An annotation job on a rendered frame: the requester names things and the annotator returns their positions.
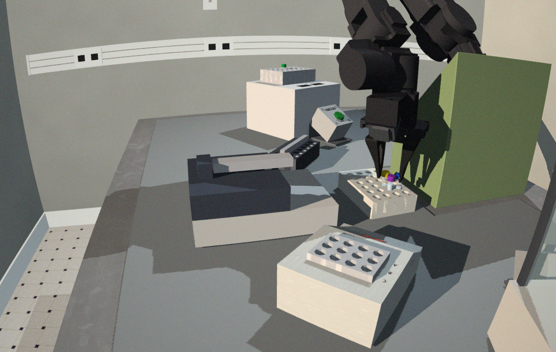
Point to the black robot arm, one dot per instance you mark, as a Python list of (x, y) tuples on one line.
[(374, 59)]

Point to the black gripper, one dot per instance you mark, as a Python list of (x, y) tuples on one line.
[(412, 139)]

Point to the dark grey bench mat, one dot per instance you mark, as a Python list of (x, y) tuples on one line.
[(176, 297)]

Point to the violet-capped test tube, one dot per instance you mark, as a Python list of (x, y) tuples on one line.
[(390, 184)]

